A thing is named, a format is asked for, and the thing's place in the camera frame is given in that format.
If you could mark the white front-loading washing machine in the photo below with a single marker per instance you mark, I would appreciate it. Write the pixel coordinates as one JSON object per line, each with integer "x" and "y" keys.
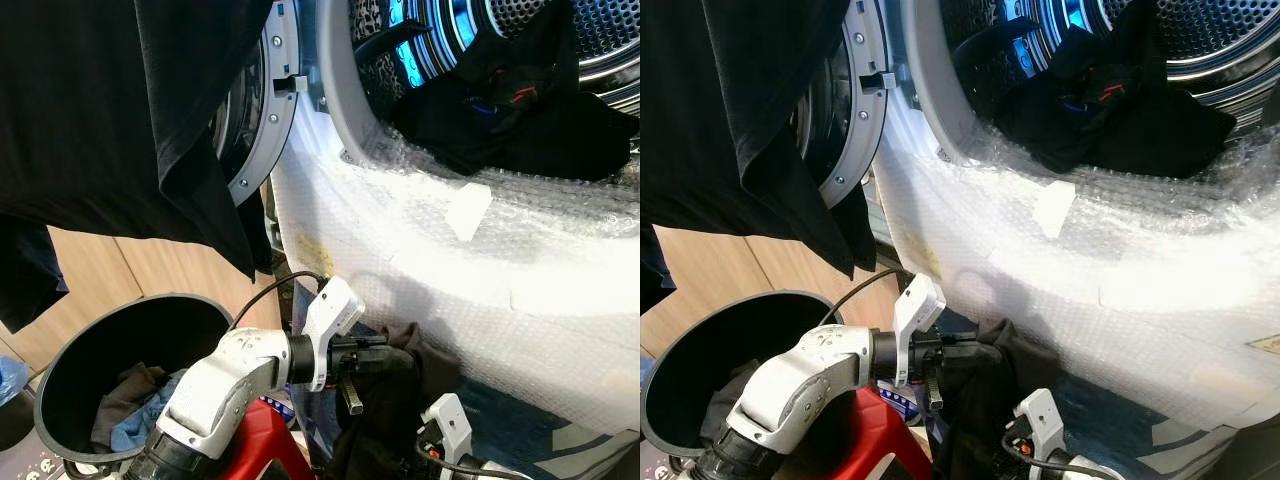
{"x": 1100, "y": 300}
{"x": 480, "y": 300}

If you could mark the white tape piece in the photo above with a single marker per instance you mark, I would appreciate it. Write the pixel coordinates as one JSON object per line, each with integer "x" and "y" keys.
{"x": 1053, "y": 208}
{"x": 468, "y": 212}

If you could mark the clear bubble wrap sheet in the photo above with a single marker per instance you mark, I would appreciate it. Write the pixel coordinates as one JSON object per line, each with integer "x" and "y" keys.
{"x": 500, "y": 290}
{"x": 1110, "y": 290}

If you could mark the large black garment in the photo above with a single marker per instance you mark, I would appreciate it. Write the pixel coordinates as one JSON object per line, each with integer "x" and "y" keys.
{"x": 90, "y": 110}
{"x": 740, "y": 100}

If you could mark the dark black-brown garment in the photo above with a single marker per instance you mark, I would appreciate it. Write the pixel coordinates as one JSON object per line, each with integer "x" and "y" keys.
{"x": 400, "y": 410}
{"x": 990, "y": 400}

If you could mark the round silver washer door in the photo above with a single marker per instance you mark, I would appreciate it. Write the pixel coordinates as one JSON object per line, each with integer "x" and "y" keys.
{"x": 858, "y": 120}
{"x": 268, "y": 120}

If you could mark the black clothes pile with red mark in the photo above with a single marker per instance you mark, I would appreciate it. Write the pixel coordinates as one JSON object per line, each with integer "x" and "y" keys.
{"x": 1120, "y": 125}
{"x": 520, "y": 130}

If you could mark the black round laundry bucket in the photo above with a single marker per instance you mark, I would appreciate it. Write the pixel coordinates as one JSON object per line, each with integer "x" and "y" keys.
{"x": 70, "y": 380}
{"x": 680, "y": 380}

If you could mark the red plastic stool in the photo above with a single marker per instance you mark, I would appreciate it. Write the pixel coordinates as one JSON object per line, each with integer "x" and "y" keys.
{"x": 265, "y": 445}
{"x": 880, "y": 435}

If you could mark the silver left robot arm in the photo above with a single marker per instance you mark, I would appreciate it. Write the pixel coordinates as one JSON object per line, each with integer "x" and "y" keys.
{"x": 215, "y": 395}
{"x": 800, "y": 385}

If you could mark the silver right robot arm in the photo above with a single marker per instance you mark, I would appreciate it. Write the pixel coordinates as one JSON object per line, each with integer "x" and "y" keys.
{"x": 1085, "y": 470}
{"x": 490, "y": 470}

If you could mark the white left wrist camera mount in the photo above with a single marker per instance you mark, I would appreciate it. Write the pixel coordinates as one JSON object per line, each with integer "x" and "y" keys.
{"x": 915, "y": 315}
{"x": 325, "y": 320}

